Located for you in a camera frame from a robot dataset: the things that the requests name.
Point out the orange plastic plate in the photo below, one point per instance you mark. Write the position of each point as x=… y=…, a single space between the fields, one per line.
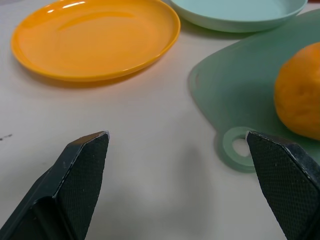
x=95 y=40

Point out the green translucent cutting board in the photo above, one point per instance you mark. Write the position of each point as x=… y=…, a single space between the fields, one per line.
x=240 y=82

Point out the light green plastic plate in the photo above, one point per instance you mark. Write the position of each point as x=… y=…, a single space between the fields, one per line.
x=237 y=12

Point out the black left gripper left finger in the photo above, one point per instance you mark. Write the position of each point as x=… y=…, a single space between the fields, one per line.
x=72 y=185

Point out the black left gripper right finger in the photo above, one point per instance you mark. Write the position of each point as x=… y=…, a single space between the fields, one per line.
x=282 y=180

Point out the orange fruit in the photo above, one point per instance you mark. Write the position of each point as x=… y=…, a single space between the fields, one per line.
x=300 y=92

